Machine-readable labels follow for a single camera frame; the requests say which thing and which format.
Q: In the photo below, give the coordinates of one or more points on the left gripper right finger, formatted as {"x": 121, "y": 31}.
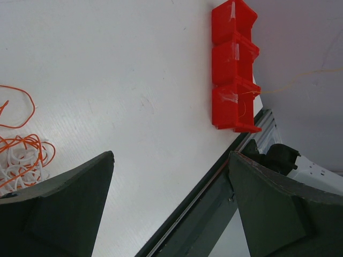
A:
{"x": 283, "y": 217}

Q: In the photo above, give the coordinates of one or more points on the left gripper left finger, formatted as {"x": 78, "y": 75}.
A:
{"x": 59, "y": 216}

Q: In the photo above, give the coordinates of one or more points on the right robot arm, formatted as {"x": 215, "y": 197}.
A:
{"x": 290, "y": 163}

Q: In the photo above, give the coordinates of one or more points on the red plastic compartment bin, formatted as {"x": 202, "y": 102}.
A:
{"x": 232, "y": 58}

